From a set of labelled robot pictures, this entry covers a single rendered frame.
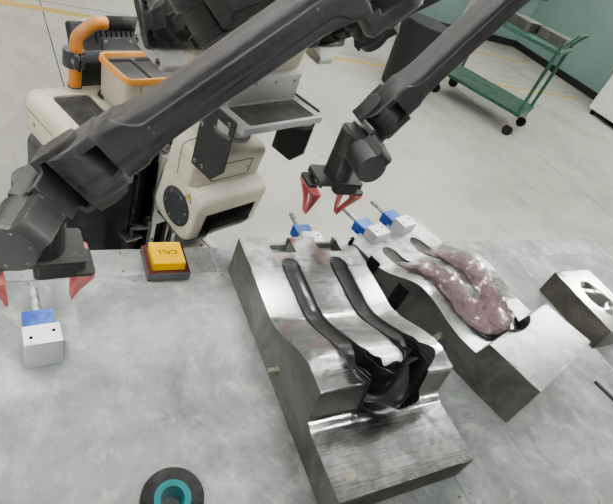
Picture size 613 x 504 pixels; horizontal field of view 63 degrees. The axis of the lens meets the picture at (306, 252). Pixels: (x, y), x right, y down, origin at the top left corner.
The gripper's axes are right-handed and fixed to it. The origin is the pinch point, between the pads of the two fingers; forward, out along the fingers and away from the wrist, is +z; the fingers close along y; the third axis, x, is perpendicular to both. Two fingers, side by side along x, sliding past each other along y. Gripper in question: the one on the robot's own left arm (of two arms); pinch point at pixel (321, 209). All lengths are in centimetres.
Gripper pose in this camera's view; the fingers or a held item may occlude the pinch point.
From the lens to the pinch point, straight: 107.0
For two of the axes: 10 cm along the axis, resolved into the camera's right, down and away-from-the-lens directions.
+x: -3.7, -6.9, 6.2
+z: -3.3, 7.2, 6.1
